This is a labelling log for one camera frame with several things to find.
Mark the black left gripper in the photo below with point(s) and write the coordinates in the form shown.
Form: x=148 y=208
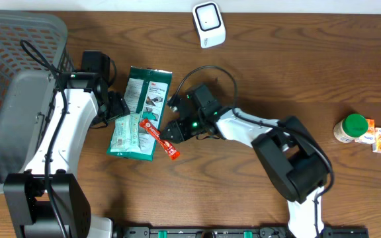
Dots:
x=118 y=106

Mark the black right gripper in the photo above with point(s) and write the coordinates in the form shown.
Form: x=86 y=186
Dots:
x=176 y=131

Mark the red nescafe stick sachet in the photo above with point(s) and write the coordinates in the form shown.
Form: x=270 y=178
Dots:
x=155 y=133

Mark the light green wipes packet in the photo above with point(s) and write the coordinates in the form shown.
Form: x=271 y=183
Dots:
x=126 y=136

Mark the green lid white jar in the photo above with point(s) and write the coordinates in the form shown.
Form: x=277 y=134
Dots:
x=350 y=128

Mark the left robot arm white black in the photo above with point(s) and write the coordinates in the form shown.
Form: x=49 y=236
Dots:
x=46 y=200

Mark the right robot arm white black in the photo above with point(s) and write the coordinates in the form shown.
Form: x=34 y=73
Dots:
x=293 y=161

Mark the white barcode scanner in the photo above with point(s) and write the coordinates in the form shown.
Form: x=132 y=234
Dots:
x=209 y=24

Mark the grey plastic mesh basket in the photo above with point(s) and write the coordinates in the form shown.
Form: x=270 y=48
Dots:
x=26 y=87

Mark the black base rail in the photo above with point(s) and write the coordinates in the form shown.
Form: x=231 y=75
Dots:
x=252 y=232

